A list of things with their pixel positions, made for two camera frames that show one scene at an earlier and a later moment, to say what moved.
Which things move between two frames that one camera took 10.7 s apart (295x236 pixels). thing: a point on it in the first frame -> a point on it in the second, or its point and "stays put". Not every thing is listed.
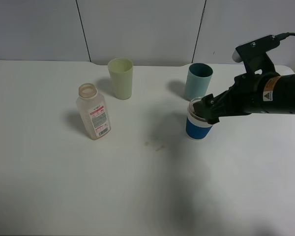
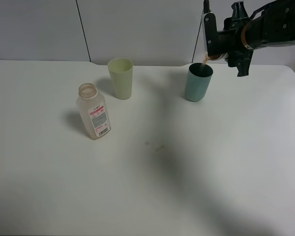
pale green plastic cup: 121,70 stays put
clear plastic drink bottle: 94,111 stays put
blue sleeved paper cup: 197,127 -> 221,60
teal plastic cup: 198,79 stays put
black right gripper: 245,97 -> 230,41
